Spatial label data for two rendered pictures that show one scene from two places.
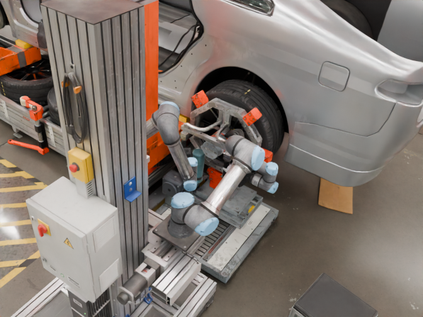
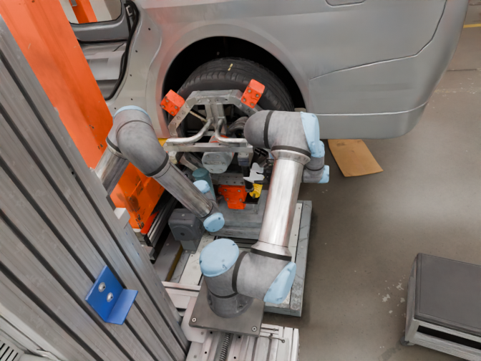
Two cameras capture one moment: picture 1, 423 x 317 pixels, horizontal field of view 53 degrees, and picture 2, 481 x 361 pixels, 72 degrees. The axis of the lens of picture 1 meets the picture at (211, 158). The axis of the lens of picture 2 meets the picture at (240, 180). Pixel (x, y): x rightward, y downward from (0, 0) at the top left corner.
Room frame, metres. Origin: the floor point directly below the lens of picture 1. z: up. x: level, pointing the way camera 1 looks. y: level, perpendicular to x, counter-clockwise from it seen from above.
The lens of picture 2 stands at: (0.94, 0.12, 1.78)
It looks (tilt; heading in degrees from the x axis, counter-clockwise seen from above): 40 degrees down; 351
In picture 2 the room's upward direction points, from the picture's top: 11 degrees counter-clockwise
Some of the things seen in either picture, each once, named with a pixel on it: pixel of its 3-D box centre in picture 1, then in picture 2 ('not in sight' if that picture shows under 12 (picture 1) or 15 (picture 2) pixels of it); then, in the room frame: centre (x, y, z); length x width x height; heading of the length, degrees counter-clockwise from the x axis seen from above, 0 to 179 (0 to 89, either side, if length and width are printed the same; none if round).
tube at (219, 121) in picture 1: (203, 119); (189, 124); (2.30, 0.08, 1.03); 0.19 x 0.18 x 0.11; 150
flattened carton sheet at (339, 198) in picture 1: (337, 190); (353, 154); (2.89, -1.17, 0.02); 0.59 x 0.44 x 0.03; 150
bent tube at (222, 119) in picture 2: (229, 130); (230, 124); (2.20, -0.09, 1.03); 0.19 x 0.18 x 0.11; 150
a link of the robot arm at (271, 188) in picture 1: (268, 184); (315, 173); (1.92, -0.36, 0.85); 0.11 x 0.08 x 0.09; 61
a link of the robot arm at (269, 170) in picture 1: (268, 170); (310, 154); (1.94, -0.35, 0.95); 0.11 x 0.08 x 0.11; 51
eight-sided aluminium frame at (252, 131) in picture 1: (223, 138); (224, 142); (2.35, -0.07, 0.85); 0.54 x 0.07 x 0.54; 60
